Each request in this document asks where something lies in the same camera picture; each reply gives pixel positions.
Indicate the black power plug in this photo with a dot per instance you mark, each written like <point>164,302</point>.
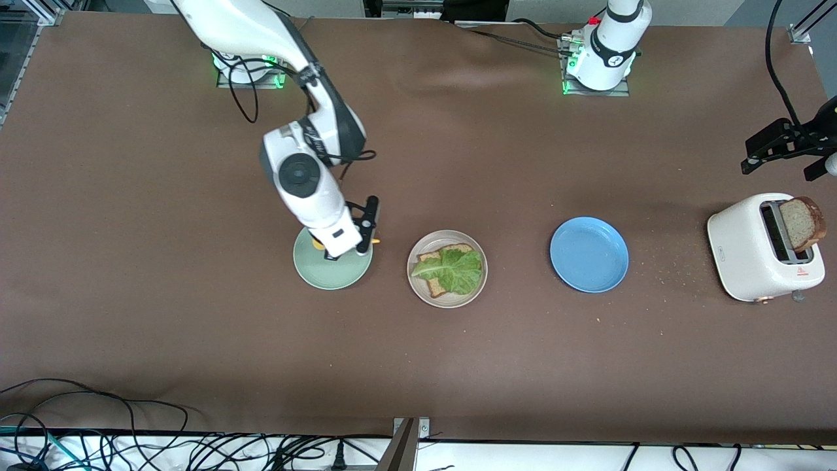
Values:
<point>338,458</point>

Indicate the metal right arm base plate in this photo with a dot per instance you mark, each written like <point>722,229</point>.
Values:
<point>225,82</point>

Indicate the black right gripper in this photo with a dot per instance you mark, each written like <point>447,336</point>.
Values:
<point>326,252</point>

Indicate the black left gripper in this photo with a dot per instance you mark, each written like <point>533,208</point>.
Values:
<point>813,139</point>

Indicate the brown bread slice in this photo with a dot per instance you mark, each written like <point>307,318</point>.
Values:
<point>799,224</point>
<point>437,289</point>

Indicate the mint green plate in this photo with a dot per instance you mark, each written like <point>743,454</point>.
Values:
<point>340,275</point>

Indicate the beige plate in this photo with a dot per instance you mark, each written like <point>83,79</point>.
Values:
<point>447,302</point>

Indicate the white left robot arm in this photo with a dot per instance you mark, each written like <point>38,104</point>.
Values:
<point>611,52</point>

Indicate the aluminium frame profile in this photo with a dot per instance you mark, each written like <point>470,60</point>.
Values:
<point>33,12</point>

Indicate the grey metal post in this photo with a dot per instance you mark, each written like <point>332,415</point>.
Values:
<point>400,451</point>

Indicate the silver angle bracket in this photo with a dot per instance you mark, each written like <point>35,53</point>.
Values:
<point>424,428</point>

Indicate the yellow mustard squeeze bottle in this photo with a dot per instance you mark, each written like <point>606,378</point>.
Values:
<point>318,245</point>

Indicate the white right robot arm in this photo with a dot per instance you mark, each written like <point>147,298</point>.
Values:
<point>301,176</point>

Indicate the blue plate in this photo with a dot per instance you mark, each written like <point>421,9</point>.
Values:
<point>589,254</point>

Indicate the silver corner bracket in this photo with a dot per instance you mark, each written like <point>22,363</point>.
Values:
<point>801,34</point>

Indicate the black equipment behind table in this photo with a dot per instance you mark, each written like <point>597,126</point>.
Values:
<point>458,8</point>

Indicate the brown table cover sheet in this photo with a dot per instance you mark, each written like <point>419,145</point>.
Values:
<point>418,360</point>

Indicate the green lettuce leaf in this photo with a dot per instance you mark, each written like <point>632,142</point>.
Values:
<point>458,271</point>

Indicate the white toaster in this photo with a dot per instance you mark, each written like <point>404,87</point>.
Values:
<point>742,255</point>

